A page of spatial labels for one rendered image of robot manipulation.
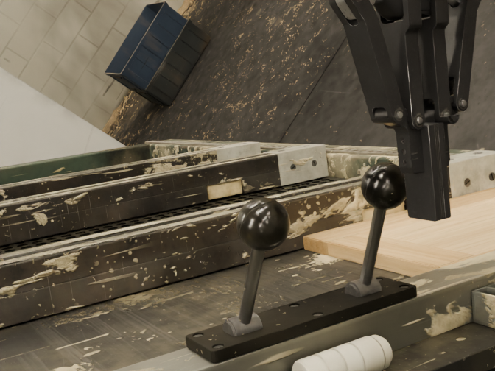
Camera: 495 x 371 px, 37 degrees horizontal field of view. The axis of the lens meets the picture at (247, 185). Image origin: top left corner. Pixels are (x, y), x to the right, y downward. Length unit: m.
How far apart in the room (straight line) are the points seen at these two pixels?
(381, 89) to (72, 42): 5.70
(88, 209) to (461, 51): 0.95
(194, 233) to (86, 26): 5.31
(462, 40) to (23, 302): 0.55
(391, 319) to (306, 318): 0.08
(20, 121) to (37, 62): 1.46
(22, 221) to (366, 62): 0.95
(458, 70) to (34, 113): 4.27
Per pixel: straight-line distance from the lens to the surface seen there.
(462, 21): 0.58
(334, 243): 0.96
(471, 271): 0.73
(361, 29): 0.52
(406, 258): 0.87
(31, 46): 6.13
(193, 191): 1.48
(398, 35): 0.54
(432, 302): 0.67
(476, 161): 1.22
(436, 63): 0.55
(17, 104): 4.73
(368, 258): 0.63
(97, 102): 6.26
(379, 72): 0.52
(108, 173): 1.71
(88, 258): 0.89
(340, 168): 1.61
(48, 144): 4.79
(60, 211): 1.39
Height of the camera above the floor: 1.77
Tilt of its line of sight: 28 degrees down
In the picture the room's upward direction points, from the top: 57 degrees counter-clockwise
